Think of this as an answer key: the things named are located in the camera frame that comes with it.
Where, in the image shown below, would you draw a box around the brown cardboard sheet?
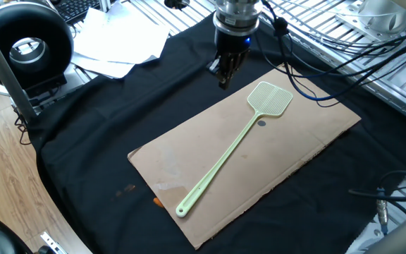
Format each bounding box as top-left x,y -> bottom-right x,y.
128,63 -> 362,250

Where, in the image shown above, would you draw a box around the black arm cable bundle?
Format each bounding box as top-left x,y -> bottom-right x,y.
255,0 -> 406,109

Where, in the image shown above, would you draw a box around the silver mounting plate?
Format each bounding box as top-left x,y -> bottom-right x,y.
336,0 -> 406,35

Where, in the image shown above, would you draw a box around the white perforated bracket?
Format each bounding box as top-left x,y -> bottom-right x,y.
39,231 -> 67,254

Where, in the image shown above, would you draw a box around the tangled thin black wires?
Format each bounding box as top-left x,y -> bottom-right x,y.
13,105 -> 32,146

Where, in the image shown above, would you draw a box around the pale green plastic flyswatter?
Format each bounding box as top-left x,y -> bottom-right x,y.
175,81 -> 294,218

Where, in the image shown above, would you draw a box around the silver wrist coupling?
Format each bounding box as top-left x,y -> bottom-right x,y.
212,0 -> 263,36

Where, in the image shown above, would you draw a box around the black computer keyboard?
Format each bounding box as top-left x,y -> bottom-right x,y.
51,0 -> 102,25

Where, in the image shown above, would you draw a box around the grey metal post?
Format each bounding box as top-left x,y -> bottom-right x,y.
363,203 -> 406,254

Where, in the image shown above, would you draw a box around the small white paper sheet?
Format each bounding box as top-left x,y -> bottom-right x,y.
70,52 -> 136,80

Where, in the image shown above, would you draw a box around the aluminium frame post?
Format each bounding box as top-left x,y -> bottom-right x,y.
0,13 -> 38,123

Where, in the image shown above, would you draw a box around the thick black cable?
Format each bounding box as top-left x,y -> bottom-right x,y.
349,170 -> 406,217

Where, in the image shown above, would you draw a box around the black table cloth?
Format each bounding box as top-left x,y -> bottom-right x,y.
26,10 -> 406,254

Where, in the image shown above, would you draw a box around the large white paper sheet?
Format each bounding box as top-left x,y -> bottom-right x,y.
73,0 -> 171,66

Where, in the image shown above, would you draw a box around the silver cable connector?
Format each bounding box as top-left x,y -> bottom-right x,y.
376,199 -> 390,236

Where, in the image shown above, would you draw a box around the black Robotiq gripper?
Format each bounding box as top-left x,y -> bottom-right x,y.
206,30 -> 252,90

